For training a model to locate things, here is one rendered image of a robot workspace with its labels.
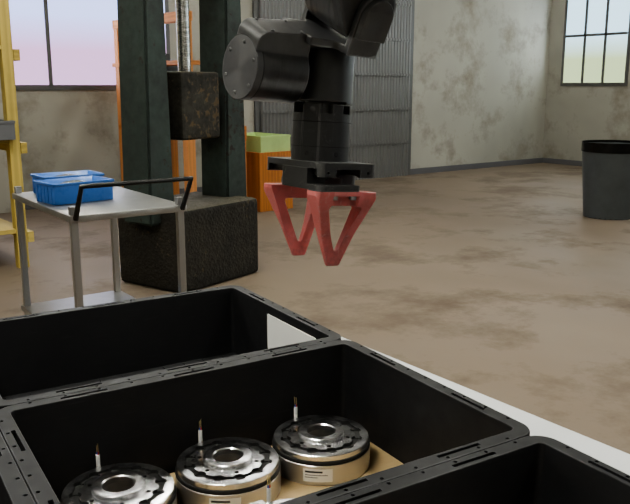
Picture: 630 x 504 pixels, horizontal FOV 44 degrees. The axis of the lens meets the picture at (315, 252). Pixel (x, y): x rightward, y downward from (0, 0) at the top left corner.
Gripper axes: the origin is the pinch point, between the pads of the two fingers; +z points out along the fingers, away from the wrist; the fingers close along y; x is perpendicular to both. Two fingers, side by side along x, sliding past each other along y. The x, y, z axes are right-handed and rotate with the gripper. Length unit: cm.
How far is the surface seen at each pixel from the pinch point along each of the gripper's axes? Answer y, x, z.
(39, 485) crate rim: 7.8, -28.5, 15.4
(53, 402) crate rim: -7.7, -23.6, 14.8
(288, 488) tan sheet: 2.4, -3.2, 23.4
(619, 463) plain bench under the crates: 1, 53, 32
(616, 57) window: -685, 946, -140
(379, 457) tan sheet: 1.9, 8.4, 22.6
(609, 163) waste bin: -393, 567, 4
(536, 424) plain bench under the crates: -14, 53, 32
